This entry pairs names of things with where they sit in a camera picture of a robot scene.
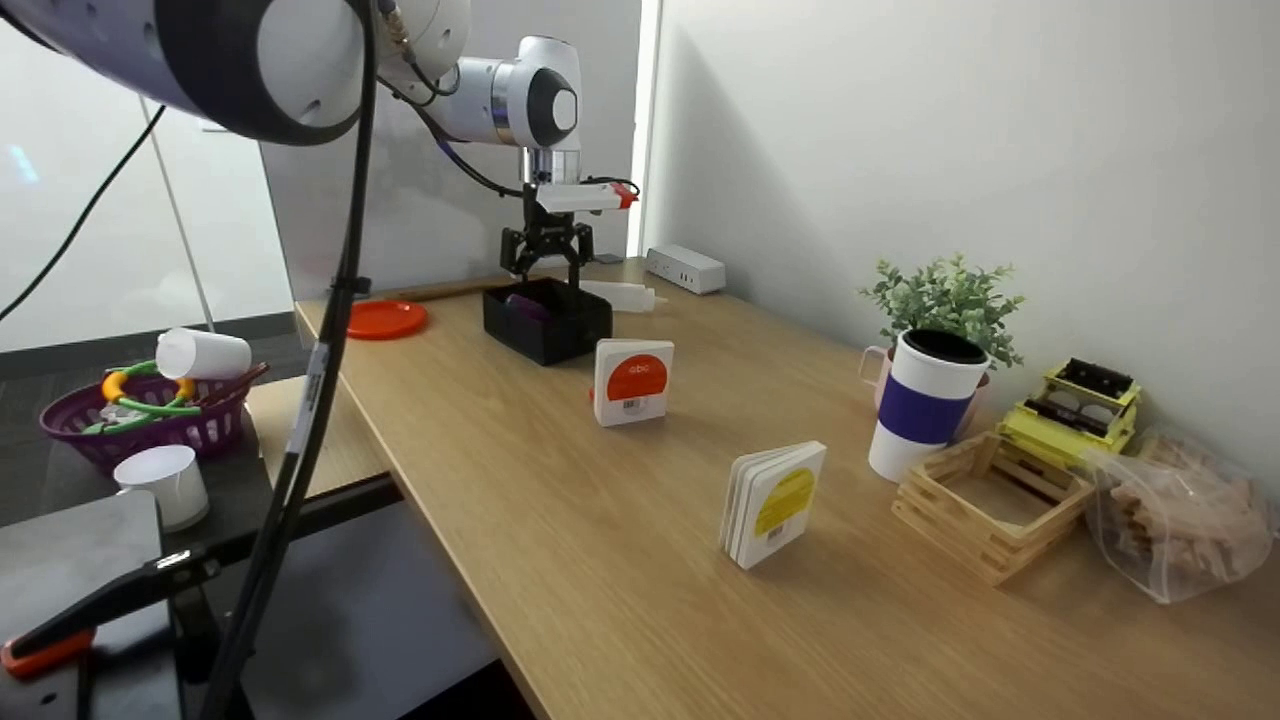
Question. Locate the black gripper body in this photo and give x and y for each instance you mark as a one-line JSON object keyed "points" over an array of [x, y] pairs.
{"points": [[545, 244]]}

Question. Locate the purple eggplant toy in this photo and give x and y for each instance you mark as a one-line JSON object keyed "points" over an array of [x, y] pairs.
{"points": [[526, 312]]}

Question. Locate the black rectangular box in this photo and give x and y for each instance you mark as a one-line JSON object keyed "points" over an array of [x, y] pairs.
{"points": [[563, 325]]}

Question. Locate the white card box red print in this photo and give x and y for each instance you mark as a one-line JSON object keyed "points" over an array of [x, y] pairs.
{"points": [[633, 385]]}

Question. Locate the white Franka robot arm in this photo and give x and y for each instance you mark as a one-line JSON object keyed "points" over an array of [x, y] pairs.
{"points": [[267, 62]]}

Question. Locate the white power strip box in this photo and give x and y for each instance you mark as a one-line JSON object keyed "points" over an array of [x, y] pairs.
{"points": [[688, 268]]}

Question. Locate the red round plate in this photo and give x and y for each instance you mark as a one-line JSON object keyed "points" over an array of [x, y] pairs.
{"points": [[395, 320]]}

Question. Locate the brown cardboard sheet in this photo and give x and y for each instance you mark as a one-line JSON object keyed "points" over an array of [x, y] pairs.
{"points": [[344, 452]]}

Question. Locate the white card stack yellow print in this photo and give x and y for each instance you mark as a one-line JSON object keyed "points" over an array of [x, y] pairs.
{"points": [[778, 504]]}

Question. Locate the white paper cup lying sideways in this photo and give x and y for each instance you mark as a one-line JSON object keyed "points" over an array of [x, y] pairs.
{"points": [[203, 357]]}

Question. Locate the green plant in pink pot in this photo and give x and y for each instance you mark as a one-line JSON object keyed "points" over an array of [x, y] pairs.
{"points": [[947, 303]]}

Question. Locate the white mug with purple band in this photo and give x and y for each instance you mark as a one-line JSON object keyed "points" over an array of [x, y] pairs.
{"points": [[920, 407]]}

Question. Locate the purple plastic basket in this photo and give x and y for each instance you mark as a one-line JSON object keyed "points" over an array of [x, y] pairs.
{"points": [[144, 432]]}

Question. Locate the green toy in basket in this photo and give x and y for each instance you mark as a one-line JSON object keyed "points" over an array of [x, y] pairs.
{"points": [[132, 415]]}

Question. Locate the white cup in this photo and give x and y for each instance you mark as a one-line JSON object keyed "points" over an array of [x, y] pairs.
{"points": [[161, 483]]}

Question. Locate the wooden slat crate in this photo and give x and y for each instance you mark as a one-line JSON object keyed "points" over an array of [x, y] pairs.
{"points": [[994, 514]]}

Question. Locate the black side table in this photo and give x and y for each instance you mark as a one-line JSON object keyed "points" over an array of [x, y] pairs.
{"points": [[64, 483]]}

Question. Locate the yellow and black device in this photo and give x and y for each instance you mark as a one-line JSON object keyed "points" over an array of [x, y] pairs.
{"points": [[1072, 407]]}

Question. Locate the grey flat board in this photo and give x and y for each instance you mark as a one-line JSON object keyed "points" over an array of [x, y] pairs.
{"points": [[75, 560]]}

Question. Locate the clear bag of wooden blocks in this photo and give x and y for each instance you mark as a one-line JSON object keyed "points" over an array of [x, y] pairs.
{"points": [[1180, 526]]}

